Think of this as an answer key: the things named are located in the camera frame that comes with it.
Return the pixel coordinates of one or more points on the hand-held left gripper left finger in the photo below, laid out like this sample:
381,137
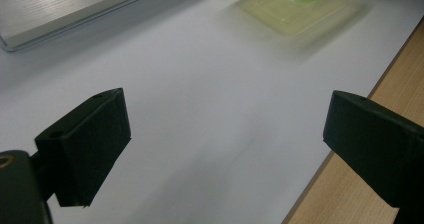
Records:
86,144

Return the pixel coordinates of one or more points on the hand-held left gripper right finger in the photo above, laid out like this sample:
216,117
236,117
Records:
380,144

